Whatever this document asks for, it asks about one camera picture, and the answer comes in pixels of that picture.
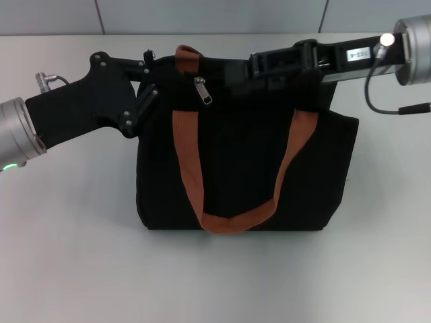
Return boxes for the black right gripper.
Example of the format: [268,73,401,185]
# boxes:
[224,32,410,95]

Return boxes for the gripper cable with plug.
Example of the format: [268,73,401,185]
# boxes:
[36,71,70,92]
[365,33,431,117]

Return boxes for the silver zipper pull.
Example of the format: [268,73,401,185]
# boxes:
[194,76,214,107]

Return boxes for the black food bag orange handles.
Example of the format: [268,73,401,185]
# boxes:
[134,45,360,233]

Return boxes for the right gripper cable with plug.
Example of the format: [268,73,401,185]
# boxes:
[365,33,431,117]

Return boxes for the left gripper cable with plug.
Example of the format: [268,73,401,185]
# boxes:
[36,71,70,92]

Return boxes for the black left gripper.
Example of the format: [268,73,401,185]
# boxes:
[25,52,160,151]

